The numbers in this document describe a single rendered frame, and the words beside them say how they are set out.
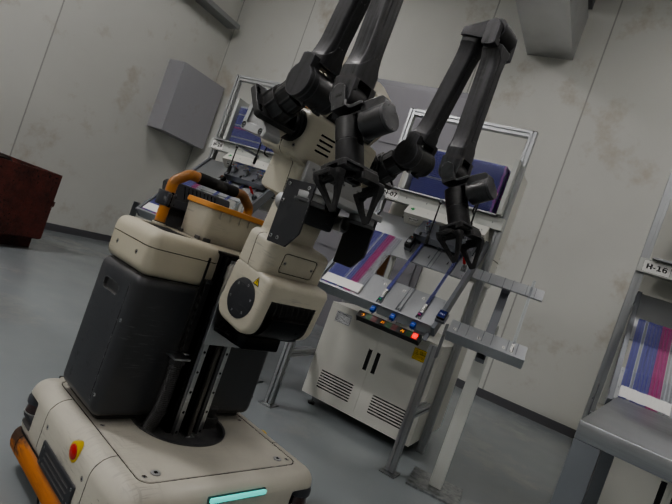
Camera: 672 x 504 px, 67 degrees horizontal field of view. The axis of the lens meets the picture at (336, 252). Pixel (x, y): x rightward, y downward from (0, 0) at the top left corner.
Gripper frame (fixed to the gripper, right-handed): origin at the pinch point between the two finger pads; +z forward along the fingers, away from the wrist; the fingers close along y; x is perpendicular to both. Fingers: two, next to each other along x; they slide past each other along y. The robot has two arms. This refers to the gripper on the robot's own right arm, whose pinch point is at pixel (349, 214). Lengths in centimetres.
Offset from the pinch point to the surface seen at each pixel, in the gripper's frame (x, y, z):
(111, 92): 493, 145, -305
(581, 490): -31, 18, 47
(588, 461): -32, 18, 43
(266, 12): 410, 304, -472
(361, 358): 125, 157, 15
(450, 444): 72, 157, 56
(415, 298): 81, 145, -13
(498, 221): 53, 188, -58
